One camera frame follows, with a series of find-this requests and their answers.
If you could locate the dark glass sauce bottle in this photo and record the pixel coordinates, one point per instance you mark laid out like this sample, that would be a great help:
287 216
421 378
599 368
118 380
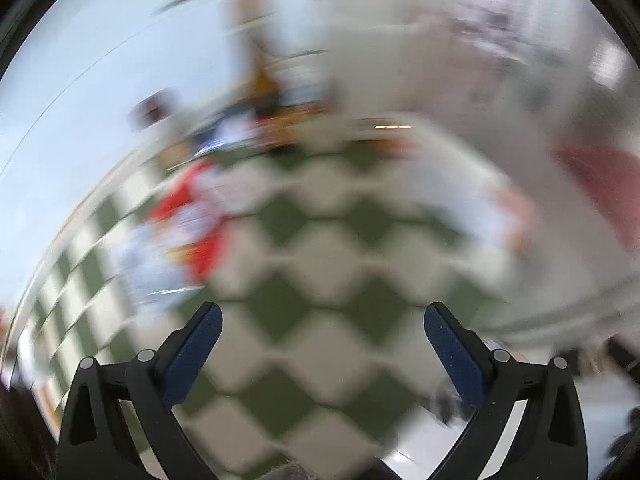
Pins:
262 87

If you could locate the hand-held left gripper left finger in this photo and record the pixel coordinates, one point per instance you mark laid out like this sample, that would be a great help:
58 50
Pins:
192 355

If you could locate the clear printed plastic bag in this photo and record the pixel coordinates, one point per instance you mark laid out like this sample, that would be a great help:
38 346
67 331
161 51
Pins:
145 265

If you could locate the clear spice jar brown lid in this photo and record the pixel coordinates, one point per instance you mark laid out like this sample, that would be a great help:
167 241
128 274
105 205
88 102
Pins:
151 110

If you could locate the black silver packet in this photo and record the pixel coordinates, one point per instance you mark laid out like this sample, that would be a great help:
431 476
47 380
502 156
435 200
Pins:
222 134

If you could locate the red white packet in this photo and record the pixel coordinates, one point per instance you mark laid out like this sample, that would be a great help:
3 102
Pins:
200 220

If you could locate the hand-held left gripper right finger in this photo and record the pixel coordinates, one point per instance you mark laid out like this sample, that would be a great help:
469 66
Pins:
452 355

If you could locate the green white checkered tablecloth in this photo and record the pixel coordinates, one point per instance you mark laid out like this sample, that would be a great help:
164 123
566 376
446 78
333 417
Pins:
320 260

